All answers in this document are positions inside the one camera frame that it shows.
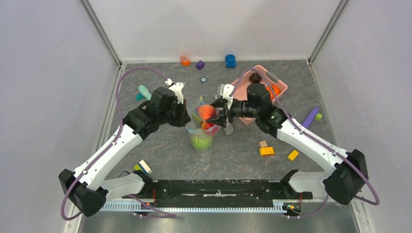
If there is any green toy cabbage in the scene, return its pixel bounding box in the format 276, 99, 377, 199
190, 133, 212, 150

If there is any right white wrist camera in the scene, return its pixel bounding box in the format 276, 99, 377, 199
218, 84, 235, 109

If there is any white blue green block stack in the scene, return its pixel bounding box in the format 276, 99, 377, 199
134, 160, 153, 175

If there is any orange toy pumpkin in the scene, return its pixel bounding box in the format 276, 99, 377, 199
266, 85, 281, 100

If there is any purple toy microphone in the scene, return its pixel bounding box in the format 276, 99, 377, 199
301, 106, 319, 129

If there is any blue toy car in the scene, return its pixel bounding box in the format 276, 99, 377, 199
225, 54, 237, 68

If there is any pink toy peach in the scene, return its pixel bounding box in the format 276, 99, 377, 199
198, 104, 216, 121

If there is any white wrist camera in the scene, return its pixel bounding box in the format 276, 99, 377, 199
165, 79, 185, 104
218, 84, 235, 109

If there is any mint green toy microphone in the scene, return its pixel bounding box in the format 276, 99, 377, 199
136, 85, 152, 101

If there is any multicolour toy brick block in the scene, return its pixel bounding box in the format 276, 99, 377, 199
192, 108, 203, 128

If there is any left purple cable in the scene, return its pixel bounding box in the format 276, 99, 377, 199
60, 67, 170, 221

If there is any small yellow block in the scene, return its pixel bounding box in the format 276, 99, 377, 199
287, 150, 299, 161

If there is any grey toy microphone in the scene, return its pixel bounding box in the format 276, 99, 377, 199
223, 117, 234, 135

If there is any yellow toy brick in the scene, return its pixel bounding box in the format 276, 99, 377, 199
259, 147, 275, 157

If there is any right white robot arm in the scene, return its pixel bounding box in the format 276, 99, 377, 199
207, 83, 369, 205

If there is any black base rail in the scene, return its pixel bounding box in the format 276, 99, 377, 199
134, 170, 313, 208

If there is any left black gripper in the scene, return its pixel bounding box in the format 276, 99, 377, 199
159, 98, 191, 127

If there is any red toy apple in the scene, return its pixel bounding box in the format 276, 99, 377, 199
201, 122, 220, 134

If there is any clear zip top bag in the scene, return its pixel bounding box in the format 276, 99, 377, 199
186, 96, 220, 166

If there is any pink plastic basket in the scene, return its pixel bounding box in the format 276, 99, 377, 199
228, 65, 288, 127

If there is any small green cube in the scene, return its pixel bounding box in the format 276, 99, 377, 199
315, 113, 323, 121

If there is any small wooden cube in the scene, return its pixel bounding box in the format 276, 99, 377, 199
259, 140, 268, 148

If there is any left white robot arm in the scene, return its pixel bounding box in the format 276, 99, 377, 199
58, 83, 190, 216

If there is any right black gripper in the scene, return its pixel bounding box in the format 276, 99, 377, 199
206, 98, 259, 128

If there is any purple toy cube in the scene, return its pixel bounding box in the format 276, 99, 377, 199
196, 60, 205, 70

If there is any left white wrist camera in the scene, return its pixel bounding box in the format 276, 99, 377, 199
165, 79, 185, 104

